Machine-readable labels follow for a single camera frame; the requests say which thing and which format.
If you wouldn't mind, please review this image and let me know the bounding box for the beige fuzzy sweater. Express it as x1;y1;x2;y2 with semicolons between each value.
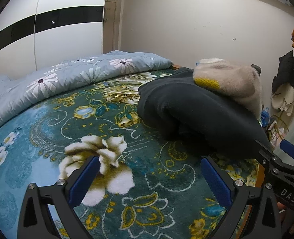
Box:
193;58;262;119

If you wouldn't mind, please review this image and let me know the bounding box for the hanging clothes pile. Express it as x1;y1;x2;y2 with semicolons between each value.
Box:
271;29;294;116

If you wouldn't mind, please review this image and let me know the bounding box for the dark green folded garment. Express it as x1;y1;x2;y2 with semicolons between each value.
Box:
137;68;271;159

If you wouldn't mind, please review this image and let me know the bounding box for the teal floral bed blanket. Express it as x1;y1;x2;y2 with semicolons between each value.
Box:
0;68;261;239

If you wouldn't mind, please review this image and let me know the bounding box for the light blue floral quilt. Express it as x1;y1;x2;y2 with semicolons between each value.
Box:
0;50;173;127

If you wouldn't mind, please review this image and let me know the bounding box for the white black-striped wardrobe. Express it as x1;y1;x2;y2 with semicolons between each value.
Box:
0;0;105;79

